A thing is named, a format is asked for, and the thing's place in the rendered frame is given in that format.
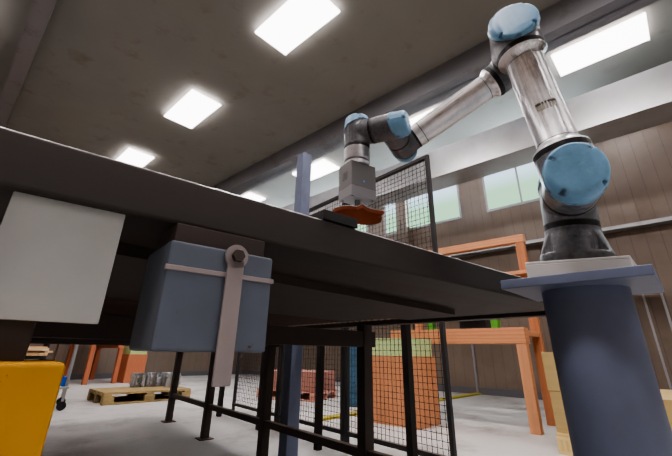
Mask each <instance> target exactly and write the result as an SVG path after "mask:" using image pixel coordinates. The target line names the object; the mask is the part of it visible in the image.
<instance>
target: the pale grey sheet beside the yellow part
mask: <svg viewBox="0 0 672 456"><path fill-rule="evenodd" d="M125 216H126V215H124V214H120V213H115V212H110V211H106V210H101V209H96V208H92V207H87V206H82V205H77V204H73V203H68V202H63V201H59V200H54V199H49V198H45V197H40V196H35V195H31V194H26V193H21V192H17V191H14V192H13V194H12V197H11V199H10V202H9V204H8V207H7V209H6V212H5V215H4V217H3V220H2V222H1V225H0V319H2V320H22V321H42V322H61V323H81V324H98V323H99V319H100V315H101V311H102V307H103V303H104V299H105V295H106V291H107V287H108V283H109V279H110V275H111V272H112V268H113V264H114V260H115V256H116V252H117V248H118V244H119V240H120V236H121V232H122V228H123V224H124V220H125Z"/></svg>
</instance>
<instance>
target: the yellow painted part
mask: <svg viewBox="0 0 672 456"><path fill-rule="evenodd" d="M36 322H37V321H22V320H2V319H0V456H41V455H42V451H43V448H44V444H45V440H46V437H47V433H48V429H49V426H50V422H51V418H52V415H53V411H54V407H55V404H56V400H57V396H58V393H59V389H60V385H61V382H62V378H63V374H64V371H65V364H63V363H61V362H58V361H55V360H25V357H26V354H27V351H28V347H29V344H30V341H31V338H32V335H33V332H34V328H35V325H36Z"/></svg>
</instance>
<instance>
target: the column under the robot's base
mask: <svg viewBox="0 0 672 456"><path fill-rule="evenodd" d="M500 283H501V288H502V289H503V290H506V291H509V292H512V293H515V294H518V295H520V296H523V297H526V298H529V299H532V300H535V301H537V302H540V301H543V304H544V309H545V314H546V319H547V324H548V329H549V334H550V339H551V344H552V350H553V355H554V360H555V365H556V370H557V375H558V380H559V385H560V390H561V396H562V401H563V406H564V411H565V416H566V421H567V426H568V431H569V436H570V441H571V447H572V452H573V456H672V430H671V427H670V423H669V420H668V416H667V413H666V409H665V406H664V402H663V399H662V395H661V392H660V389H659V385H658V382H657V378H656V375H655V371H654V368H653V364H652V361H651V357H650V354H649V350H648V347H647V344H646V340H645V337H644V333H643V330H642V326H641V323H640V319H639V316H638V312H637V309H636V305H635V302H634V299H633V295H641V294H656V293H664V292H665V291H664V288H663V285H662V283H661V281H660V279H659V277H658V275H657V273H656V271H655V269H654V267H653V265H652V264H646V265H637V266H628V267H619V268H610V269H601V270H591V271H582V272H573V273H564V274H555V275H546V276H537V277H528V278H519V279H510V280H501V281H500Z"/></svg>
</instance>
